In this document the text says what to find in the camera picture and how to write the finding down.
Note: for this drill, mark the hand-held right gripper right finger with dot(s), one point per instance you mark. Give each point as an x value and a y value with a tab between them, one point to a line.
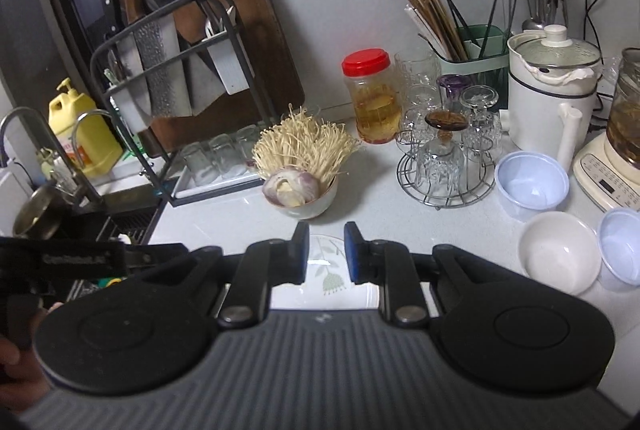
352	255

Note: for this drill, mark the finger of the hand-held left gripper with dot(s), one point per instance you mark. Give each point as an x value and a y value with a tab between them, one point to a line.
155	256

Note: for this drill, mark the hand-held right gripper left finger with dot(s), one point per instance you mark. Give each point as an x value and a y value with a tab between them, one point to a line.
300	255

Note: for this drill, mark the white leaf print plate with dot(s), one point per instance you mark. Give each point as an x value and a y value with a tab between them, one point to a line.
325	292

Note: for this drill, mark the light blue plastic bowl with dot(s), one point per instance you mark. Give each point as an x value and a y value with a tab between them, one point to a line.
532	185
622	247

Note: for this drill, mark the white ceramic bowl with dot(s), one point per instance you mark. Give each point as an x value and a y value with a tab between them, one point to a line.
557	252

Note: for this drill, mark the person's left hand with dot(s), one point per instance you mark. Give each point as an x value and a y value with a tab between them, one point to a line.
20	375

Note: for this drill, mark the black sink drain rack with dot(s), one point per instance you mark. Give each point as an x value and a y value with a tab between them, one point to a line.
125	222

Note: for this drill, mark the steel pot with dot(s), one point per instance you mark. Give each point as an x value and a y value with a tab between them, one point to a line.
37	210

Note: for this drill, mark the white bowl with vegetables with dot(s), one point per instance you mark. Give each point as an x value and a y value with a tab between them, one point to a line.
322	205

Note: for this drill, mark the white drip tray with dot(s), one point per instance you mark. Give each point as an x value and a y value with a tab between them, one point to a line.
220	190

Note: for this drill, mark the clear drinking glass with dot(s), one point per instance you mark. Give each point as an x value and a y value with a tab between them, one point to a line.
249	145
227	155
197	163

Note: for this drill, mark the enoki mushroom bunch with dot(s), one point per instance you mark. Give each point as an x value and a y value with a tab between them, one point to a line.
305	145

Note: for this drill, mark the green dish soap bottle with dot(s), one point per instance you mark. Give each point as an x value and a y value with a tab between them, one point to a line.
132	145

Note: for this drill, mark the tall steel faucet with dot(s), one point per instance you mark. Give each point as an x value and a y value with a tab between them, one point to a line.
55	145

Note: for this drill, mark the yellow detergent bottle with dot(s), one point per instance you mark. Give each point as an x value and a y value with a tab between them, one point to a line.
85	135

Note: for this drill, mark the white cutlery holder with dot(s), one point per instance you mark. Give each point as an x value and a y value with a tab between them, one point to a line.
127	110
230	65

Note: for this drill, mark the red lid plastic jar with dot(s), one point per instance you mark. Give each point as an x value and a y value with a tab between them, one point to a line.
372	105

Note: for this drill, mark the small steel faucet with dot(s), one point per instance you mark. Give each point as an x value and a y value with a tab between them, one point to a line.
92	113

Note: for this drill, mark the hammered steel cleaver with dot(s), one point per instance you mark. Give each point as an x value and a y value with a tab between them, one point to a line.
162	75

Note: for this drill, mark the group of clear glass cups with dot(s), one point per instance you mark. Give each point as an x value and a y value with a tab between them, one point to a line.
482	125

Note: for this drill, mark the dark metal knife rack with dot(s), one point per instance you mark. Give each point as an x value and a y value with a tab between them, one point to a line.
257	75

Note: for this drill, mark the purple glass cup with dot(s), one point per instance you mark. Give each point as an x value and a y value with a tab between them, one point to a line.
452	90

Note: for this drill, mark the wooden cutting board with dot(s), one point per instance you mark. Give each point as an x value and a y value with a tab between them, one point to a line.
270	40

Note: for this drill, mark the white electric pot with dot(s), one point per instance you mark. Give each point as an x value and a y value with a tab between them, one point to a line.
540	110

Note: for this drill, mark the green chopstick holder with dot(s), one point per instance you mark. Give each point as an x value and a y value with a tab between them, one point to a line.
485	45

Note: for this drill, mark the bundle of wooden chopsticks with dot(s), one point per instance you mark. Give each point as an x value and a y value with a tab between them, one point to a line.
435	20

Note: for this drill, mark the bundle of black chopsticks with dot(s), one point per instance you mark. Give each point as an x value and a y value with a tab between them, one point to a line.
487	28

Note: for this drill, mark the cream kettle base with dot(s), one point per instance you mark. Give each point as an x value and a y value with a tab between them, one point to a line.
607	180

